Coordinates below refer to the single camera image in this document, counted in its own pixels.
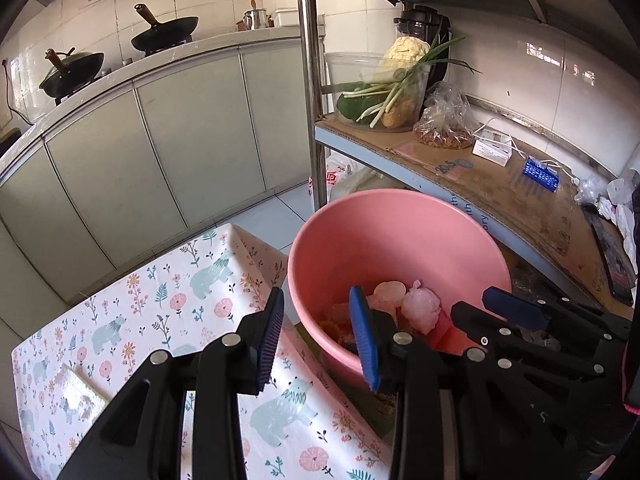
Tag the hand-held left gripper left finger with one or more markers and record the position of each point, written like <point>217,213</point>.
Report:
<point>267,340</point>

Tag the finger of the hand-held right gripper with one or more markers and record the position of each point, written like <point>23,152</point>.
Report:
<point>515,309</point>
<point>480,330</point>

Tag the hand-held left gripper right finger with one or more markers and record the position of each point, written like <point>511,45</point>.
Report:
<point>365,340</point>

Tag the yellow bubble wrap with hole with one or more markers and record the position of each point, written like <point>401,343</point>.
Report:
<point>332,329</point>

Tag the white plastic film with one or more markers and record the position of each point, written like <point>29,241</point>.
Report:
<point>422,307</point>

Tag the pink plastic bucket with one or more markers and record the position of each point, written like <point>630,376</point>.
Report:
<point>390,235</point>

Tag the crumpled translucent plastic lump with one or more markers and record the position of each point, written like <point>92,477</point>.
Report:
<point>387,294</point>

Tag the cardboard sheet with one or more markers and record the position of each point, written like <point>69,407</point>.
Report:
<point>500,205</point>

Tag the dark flat board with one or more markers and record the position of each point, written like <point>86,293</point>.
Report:
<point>612,260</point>

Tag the floral tablecloth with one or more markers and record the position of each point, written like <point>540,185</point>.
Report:
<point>150,310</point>

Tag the crumpled white plastic bags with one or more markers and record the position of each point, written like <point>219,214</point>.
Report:
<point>617,200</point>

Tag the small white box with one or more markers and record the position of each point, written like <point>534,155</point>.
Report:
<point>492,149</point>

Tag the red white plastic bag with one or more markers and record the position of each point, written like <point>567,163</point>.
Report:
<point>340,177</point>

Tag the plastic bag of nuts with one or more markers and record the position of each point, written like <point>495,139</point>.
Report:
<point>445,125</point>

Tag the clear bubble wrap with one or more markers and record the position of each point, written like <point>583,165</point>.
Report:
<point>75,395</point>

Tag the grey kitchen cabinet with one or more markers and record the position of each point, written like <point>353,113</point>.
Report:
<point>175,135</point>

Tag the green scallions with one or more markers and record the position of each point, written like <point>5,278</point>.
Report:
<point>400,87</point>

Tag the cauliflower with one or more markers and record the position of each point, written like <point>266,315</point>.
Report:
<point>405,55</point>

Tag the metal shelf rack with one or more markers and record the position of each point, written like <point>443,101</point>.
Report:
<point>307,60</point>

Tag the black blender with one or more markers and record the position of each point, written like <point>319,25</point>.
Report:
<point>425,17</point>

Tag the gas stove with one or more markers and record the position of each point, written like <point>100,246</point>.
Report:
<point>125,60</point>

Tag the white plastic container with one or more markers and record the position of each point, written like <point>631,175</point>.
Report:
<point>286,17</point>

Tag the metal kettle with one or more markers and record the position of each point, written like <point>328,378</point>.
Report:
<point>256,16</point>

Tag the black wok with lid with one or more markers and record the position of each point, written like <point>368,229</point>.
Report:
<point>72,72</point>

